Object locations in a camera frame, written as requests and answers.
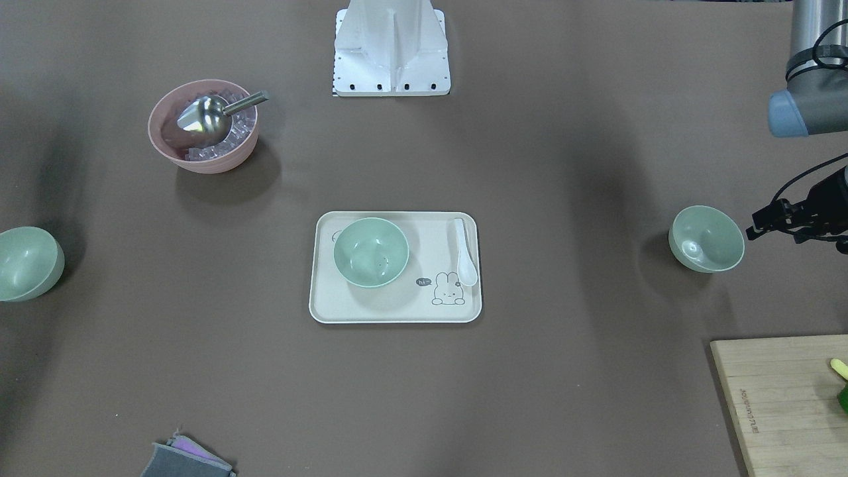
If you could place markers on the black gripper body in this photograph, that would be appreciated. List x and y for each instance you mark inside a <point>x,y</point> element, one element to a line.
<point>833,195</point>

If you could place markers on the green bowl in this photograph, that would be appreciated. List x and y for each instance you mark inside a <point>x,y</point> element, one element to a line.
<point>706,240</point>
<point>371,252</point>
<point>32,262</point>

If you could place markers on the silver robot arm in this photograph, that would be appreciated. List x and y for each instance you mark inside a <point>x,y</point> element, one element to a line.
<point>814,101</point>

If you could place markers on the yellow plastic knife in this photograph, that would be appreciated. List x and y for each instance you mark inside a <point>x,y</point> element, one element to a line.
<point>840,367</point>

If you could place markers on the green lime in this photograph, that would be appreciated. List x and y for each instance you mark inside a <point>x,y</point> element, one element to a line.
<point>842,399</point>

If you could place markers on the wooden cutting board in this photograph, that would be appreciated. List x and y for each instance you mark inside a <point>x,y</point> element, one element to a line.
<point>782,397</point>

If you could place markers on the white spoon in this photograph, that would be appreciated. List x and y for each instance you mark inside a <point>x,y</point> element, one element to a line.
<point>466,269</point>

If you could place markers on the beige rabbit tray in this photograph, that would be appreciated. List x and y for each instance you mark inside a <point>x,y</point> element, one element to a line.
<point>428,291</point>

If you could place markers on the green bowl on tray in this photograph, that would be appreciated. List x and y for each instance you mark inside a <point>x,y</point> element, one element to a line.
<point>371,252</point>

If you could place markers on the metal ice scoop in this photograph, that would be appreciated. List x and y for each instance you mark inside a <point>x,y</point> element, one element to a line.
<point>207,121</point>

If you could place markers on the pink bowl with ice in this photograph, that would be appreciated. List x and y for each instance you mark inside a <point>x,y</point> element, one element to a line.
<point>221,157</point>

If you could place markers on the grey folded cloth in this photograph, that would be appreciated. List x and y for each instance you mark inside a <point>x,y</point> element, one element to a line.
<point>180,455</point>

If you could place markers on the white pedestal column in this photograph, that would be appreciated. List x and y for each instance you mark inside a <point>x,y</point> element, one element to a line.
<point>391,49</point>

